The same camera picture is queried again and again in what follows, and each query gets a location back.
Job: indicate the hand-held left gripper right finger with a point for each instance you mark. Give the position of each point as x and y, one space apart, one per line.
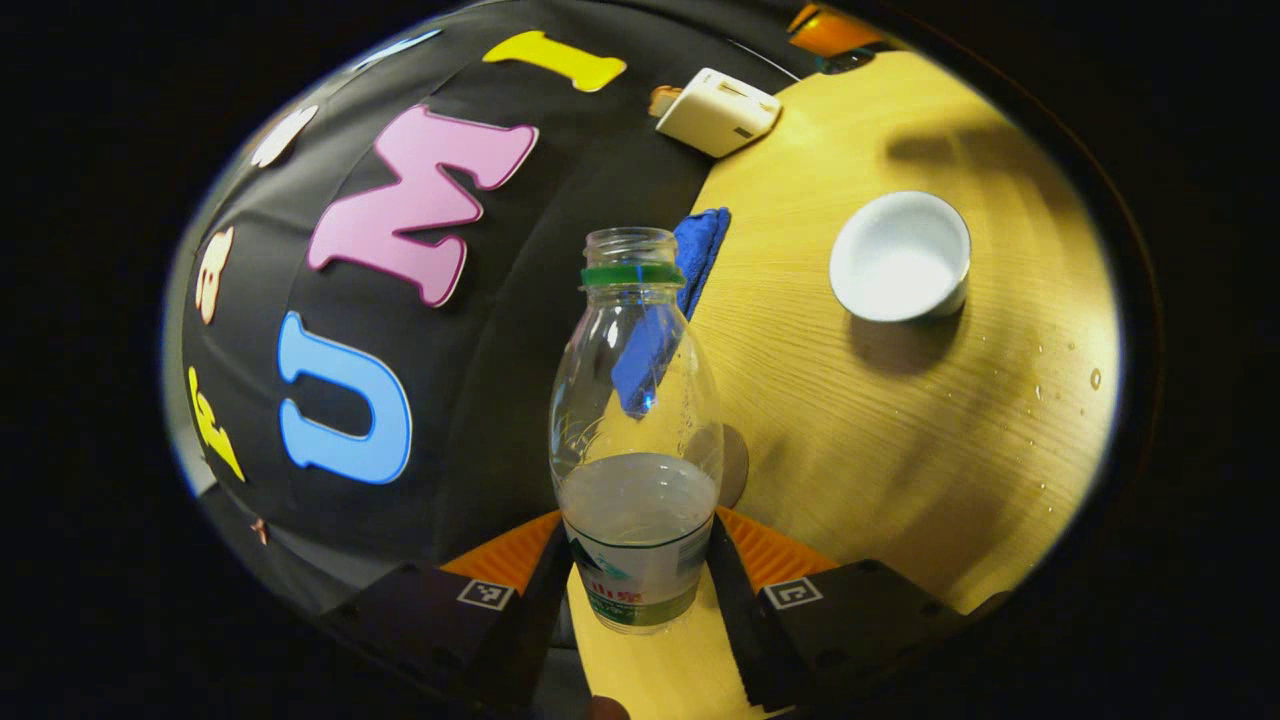
730 600

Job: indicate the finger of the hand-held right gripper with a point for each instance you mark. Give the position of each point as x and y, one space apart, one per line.
830 30

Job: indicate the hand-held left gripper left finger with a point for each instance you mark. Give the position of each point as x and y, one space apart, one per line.
540 600

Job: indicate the round brown coaster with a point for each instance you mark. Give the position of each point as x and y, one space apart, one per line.
737 465

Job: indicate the clear plastic water bottle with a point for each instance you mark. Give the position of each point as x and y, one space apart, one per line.
635 500

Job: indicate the white teacup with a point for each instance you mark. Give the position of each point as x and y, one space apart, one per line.
900 260

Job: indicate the white toaster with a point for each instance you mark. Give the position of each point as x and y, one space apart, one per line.
715 110

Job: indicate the toast bread slice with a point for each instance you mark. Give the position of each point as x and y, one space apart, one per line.
663 100

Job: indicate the blue folded towel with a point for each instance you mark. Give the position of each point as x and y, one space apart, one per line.
705 245

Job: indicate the black backdrop cloth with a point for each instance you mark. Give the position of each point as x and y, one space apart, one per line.
520 300

